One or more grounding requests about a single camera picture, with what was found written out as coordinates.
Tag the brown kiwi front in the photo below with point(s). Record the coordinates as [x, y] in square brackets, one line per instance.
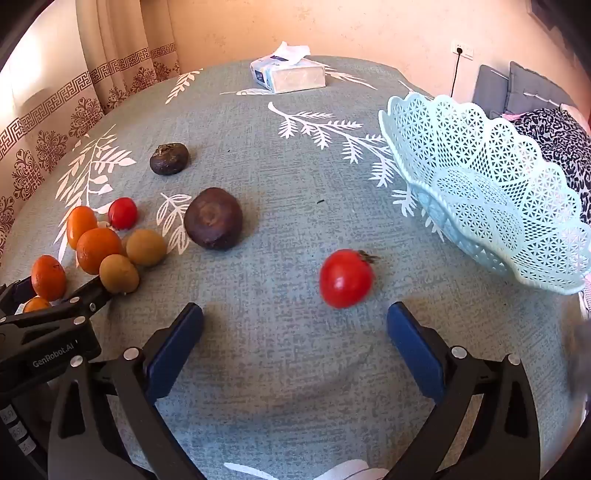
[119, 273]

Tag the white and blue tissue pack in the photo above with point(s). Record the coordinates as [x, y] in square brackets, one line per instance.
[291, 74]

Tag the white wall socket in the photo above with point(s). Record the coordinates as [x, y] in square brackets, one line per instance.
[463, 50]

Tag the dark brown water chestnut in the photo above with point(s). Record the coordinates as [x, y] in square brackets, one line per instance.
[213, 218]
[169, 158]

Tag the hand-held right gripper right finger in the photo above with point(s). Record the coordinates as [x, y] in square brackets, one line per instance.
[415, 346]

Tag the beige patterned curtain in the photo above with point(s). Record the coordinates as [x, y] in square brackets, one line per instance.
[46, 138]

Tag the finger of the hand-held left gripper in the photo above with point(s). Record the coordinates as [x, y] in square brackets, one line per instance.
[87, 302]
[18, 290]

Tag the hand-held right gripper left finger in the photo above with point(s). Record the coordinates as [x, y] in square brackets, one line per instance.
[178, 344]

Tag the leopard-print cloth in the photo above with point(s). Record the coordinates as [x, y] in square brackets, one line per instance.
[558, 138]

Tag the light blue plastic lattice basket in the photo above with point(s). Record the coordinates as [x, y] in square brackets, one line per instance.
[485, 194]

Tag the red cherry tomato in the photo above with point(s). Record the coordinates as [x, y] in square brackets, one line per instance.
[123, 213]
[346, 278]

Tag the grey pillow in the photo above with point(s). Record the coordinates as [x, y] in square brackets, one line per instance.
[490, 90]
[535, 87]

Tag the pink cloth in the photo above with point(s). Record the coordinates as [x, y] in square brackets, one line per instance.
[575, 113]

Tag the teal leaf-print blanket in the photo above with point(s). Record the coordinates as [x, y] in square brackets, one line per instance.
[286, 378]

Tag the brown kiwi back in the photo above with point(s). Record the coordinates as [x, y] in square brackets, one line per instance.
[146, 248]

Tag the brown kiwi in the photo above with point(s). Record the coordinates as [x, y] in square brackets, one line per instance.
[119, 273]
[146, 248]

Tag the small orange mandarin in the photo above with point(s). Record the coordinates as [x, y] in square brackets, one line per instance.
[99, 250]
[48, 277]
[36, 304]
[82, 226]

